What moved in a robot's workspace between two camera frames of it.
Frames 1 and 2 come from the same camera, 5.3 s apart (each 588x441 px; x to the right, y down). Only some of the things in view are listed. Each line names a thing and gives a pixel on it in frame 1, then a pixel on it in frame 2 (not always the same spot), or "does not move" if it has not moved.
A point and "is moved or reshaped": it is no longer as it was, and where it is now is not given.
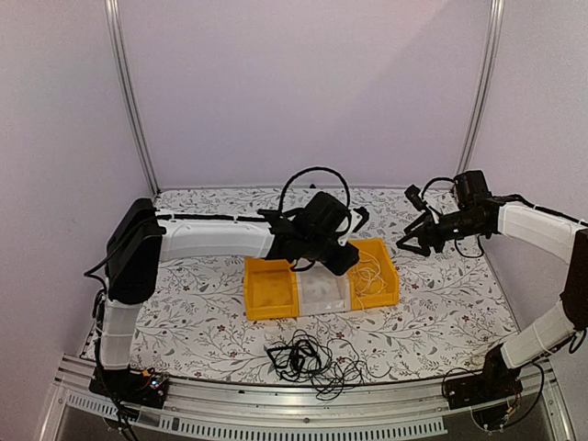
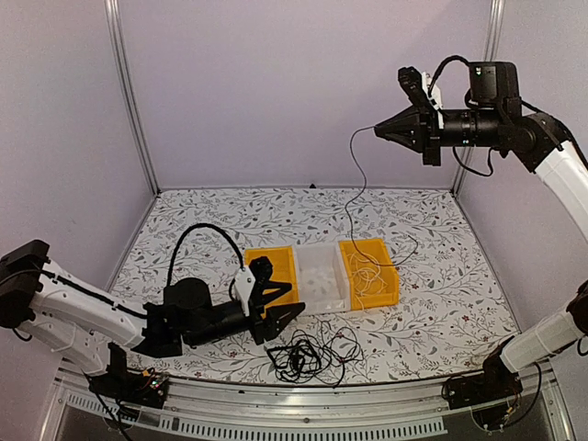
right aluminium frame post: (475, 125) does not move
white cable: (368, 278) does not move
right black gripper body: (438, 242) -> (431, 134)
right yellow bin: (374, 280) does not move
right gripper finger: (411, 235) -> (404, 128)
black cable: (333, 366) is moved or reshaped
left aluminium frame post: (112, 18) does not move
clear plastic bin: (320, 290) does not move
